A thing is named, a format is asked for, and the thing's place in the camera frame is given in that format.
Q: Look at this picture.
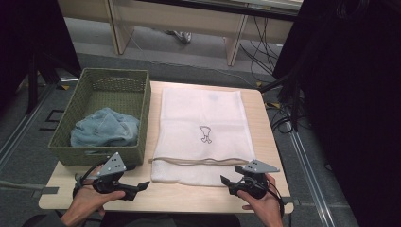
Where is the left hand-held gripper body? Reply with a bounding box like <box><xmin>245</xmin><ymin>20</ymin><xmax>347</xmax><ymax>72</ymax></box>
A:
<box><xmin>91</xmin><ymin>151</ymin><xmax>140</xmax><ymax>201</ymax></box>

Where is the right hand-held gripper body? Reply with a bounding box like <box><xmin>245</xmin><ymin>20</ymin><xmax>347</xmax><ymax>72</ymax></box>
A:
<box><xmin>229</xmin><ymin>159</ymin><xmax>280</xmax><ymax>200</ymax></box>

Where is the light blue cloth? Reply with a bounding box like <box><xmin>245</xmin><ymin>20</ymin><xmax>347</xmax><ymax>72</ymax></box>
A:
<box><xmin>70</xmin><ymin>107</ymin><xmax>141</xmax><ymax>148</ymax></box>

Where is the green woven basket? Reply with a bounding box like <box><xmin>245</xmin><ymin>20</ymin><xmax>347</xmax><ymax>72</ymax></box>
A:
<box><xmin>47</xmin><ymin>67</ymin><xmax>152</xmax><ymax>167</ymax></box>

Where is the white mesh laundry bag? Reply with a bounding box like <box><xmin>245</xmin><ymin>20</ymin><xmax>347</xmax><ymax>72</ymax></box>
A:
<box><xmin>148</xmin><ymin>87</ymin><xmax>257</xmax><ymax>187</ymax></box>

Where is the person's right hand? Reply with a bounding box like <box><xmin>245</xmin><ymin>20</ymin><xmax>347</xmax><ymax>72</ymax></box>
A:
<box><xmin>237</xmin><ymin>173</ymin><xmax>285</xmax><ymax>227</ymax></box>

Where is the person's left hand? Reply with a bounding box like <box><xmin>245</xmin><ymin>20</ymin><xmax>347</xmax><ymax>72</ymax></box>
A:
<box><xmin>61</xmin><ymin>185</ymin><xmax>126</xmax><ymax>226</ymax></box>

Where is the person's lap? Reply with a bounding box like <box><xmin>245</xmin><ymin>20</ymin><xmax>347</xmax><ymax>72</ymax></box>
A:
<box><xmin>99</xmin><ymin>213</ymin><xmax>242</xmax><ymax>227</ymax></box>

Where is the black stand leg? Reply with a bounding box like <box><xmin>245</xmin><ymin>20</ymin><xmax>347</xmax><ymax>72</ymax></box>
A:
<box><xmin>258</xmin><ymin>74</ymin><xmax>301</xmax><ymax>133</ymax></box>

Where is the black curtain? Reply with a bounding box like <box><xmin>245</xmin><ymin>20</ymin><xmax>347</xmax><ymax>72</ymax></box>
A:
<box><xmin>0</xmin><ymin>0</ymin><xmax>82</xmax><ymax>115</ymax></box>
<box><xmin>272</xmin><ymin>0</ymin><xmax>401</xmax><ymax>227</ymax></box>

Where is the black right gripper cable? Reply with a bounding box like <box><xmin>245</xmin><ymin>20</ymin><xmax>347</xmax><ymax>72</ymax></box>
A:
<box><xmin>267</xmin><ymin>181</ymin><xmax>286</xmax><ymax>218</ymax></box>

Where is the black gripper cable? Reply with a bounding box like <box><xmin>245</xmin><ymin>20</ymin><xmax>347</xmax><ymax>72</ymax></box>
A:
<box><xmin>73</xmin><ymin>161</ymin><xmax>107</xmax><ymax>198</ymax></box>
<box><xmin>267</xmin><ymin>181</ymin><xmax>286</xmax><ymax>218</ymax></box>

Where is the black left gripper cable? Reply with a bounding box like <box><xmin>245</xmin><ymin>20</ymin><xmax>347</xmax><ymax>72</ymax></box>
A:
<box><xmin>73</xmin><ymin>161</ymin><xmax>107</xmax><ymax>198</ymax></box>

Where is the metal floor rail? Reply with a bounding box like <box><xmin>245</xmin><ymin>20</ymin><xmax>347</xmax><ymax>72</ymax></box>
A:
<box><xmin>0</xmin><ymin>83</ymin><xmax>65</xmax><ymax>173</ymax></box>
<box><xmin>287</xmin><ymin>124</ymin><xmax>337</xmax><ymax>227</ymax></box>

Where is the grey flat strap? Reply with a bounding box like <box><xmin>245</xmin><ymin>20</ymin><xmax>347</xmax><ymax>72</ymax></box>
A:
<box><xmin>0</xmin><ymin>180</ymin><xmax>61</xmax><ymax>199</ymax></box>

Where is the bundle of black cables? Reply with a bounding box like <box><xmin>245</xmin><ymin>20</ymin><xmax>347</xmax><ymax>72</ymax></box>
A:
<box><xmin>239</xmin><ymin>15</ymin><xmax>304</xmax><ymax>134</ymax></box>

